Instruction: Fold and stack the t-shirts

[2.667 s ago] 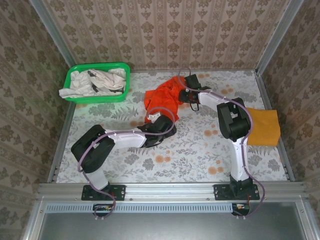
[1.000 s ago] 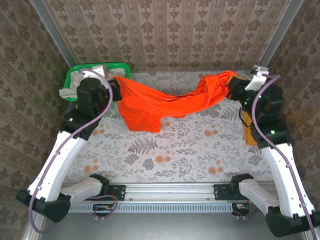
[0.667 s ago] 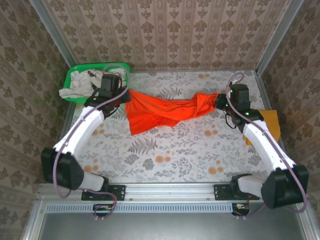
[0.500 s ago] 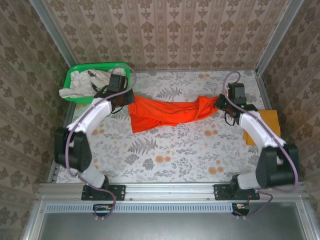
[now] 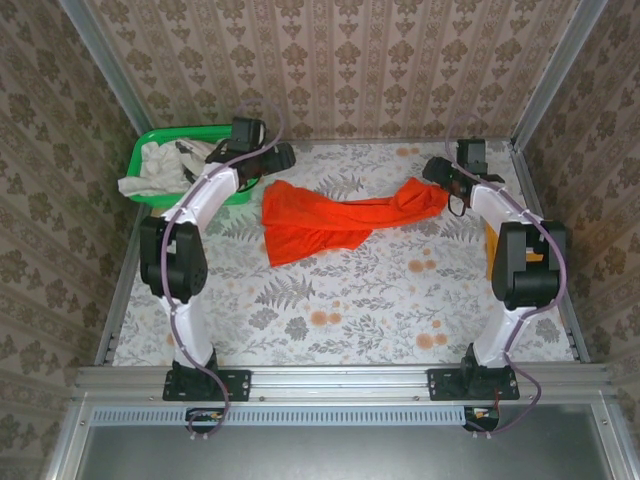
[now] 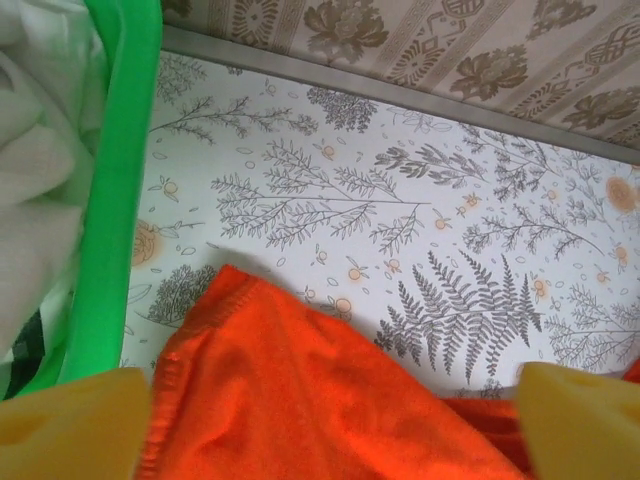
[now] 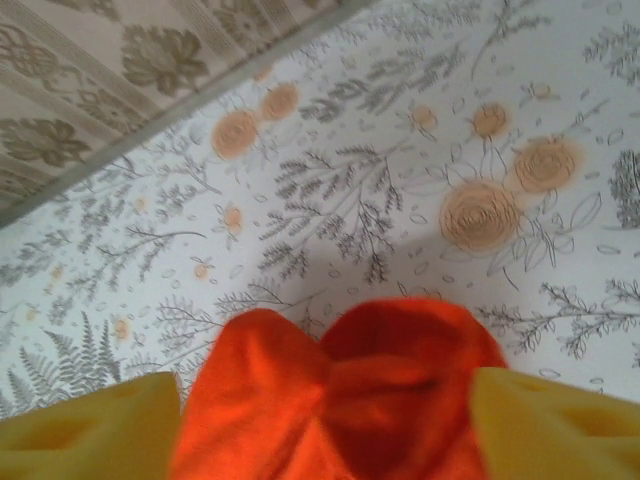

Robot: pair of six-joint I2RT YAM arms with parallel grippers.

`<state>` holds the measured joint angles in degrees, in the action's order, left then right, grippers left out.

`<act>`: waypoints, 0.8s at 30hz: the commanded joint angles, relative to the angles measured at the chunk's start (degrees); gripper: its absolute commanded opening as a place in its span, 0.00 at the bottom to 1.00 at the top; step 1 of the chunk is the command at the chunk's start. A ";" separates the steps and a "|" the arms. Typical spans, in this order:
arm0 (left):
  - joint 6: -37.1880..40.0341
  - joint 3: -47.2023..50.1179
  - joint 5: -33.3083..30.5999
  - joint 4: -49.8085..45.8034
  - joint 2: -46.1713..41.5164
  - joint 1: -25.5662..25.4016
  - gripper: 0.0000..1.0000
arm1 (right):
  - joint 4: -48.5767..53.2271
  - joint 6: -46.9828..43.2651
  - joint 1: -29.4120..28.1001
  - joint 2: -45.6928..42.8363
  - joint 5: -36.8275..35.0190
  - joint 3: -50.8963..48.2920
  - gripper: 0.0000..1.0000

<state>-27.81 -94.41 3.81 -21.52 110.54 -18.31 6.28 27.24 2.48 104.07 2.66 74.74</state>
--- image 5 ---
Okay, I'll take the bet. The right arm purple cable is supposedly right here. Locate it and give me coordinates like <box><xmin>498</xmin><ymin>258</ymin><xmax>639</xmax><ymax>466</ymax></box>
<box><xmin>444</xmin><ymin>114</ymin><xmax>569</xmax><ymax>441</ymax></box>

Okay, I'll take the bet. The black connector box with wires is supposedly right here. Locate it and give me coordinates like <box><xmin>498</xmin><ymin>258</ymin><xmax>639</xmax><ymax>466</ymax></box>
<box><xmin>463</xmin><ymin>405</ymin><xmax>501</xmax><ymax>432</ymax></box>
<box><xmin>185</xmin><ymin>407</ymin><xmax>226</xmax><ymax>434</ymax></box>

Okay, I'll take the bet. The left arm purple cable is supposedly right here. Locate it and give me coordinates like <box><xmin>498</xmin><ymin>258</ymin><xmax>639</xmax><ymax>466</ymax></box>
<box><xmin>160</xmin><ymin>98</ymin><xmax>287</xmax><ymax>444</ymax></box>

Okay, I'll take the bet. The aluminium table side rail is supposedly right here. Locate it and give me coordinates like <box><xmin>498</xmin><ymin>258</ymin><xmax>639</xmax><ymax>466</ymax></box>
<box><xmin>509</xmin><ymin>139</ymin><xmax>591</xmax><ymax>364</ymax></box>
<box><xmin>94</xmin><ymin>204</ymin><xmax>151</xmax><ymax>366</ymax></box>

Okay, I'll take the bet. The green plastic basket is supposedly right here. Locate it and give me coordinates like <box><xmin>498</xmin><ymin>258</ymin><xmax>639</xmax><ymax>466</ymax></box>
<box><xmin>124</xmin><ymin>124</ymin><xmax>251</xmax><ymax>209</ymax></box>

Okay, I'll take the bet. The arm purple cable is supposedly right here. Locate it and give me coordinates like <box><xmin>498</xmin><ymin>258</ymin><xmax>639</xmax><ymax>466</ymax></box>
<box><xmin>444</xmin><ymin>114</ymin><xmax>569</xmax><ymax>441</ymax></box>
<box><xmin>160</xmin><ymin>98</ymin><xmax>287</xmax><ymax>444</ymax></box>

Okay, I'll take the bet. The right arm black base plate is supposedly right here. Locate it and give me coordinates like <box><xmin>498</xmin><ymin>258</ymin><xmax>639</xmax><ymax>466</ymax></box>
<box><xmin>427</xmin><ymin>367</ymin><xmax>521</xmax><ymax>403</ymax></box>

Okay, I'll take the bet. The aluminium mounting rail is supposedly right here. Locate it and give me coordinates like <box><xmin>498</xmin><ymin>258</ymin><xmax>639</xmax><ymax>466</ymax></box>
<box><xmin>72</xmin><ymin>364</ymin><xmax>614</xmax><ymax>401</ymax></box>

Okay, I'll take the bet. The aluminium frame post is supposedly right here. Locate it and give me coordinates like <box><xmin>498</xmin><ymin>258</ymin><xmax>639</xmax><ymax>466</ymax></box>
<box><xmin>509</xmin><ymin>0</ymin><xmax>609</xmax><ymax>151</ymax></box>
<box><xmin>58</xmin><ymin>0</ymin><xmax>154</xmax><ymax>136</ymax></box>

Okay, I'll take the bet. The red-orange t-shirt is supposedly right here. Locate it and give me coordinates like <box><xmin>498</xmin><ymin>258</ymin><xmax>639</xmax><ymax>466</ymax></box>
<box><xmin>262</xmin><ymin>177</ymin><xmax>450</xmax><ymax>268</ymax></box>

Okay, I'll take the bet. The grey metal sheet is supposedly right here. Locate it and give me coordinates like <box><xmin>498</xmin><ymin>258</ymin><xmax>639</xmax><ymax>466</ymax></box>
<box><xmin>44</xmin><ymin>402</ymin><xmax>631</xmax><ymax>480</ymax></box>

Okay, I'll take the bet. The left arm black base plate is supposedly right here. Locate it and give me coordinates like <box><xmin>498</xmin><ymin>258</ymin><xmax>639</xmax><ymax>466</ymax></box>
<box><xmin>162</xmin><ymin>368</ymin><xmax>251</xmax><ymax>403</ymax></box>

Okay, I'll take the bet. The grey slotted cable duct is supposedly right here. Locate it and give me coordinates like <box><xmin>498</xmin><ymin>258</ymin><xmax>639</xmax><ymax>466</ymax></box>
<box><xmin>92</xmin><ymin>405</ymin><xmax>469</xmax><ymax>427</ymax></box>

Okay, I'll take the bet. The mustard yellow folded t-shirt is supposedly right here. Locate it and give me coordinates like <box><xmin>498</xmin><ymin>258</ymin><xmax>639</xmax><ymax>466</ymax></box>
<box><xmin>483</xmin><ymin>219</ymin><xmax>546</xmax><ymax>281</ymax></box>

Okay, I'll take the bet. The off-white crumpled t-shirt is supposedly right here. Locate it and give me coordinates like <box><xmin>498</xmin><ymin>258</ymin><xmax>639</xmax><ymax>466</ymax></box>
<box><xmin>117</xmin><ymin>142</ymin><xmax>190</xmax><ymax>197</ymax></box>

